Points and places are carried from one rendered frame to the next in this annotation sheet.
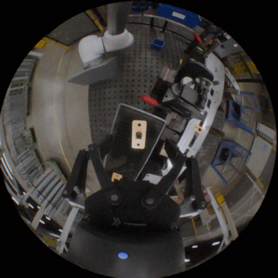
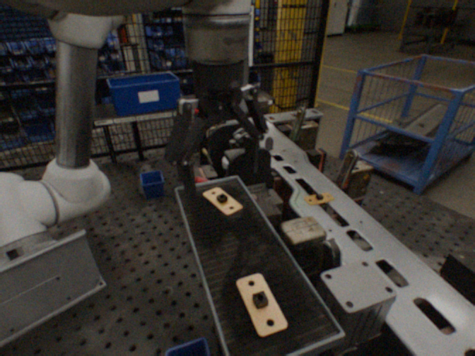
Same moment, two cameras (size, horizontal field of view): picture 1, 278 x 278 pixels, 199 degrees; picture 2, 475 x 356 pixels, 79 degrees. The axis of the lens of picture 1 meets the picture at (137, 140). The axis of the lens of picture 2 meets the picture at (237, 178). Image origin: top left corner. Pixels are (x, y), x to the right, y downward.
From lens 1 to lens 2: 0.52 m
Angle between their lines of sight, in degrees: 76
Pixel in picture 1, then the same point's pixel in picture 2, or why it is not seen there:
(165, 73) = (201, 174)
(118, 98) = (136, 329)
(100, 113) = not seen: outside the picture
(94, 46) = (29, 198)
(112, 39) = (75, 181)
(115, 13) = (77, 112)
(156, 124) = (231, 184)
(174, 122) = (261, 200)
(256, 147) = not seen: outside the picture
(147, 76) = (177, 248)
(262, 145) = not seen: outside the picture
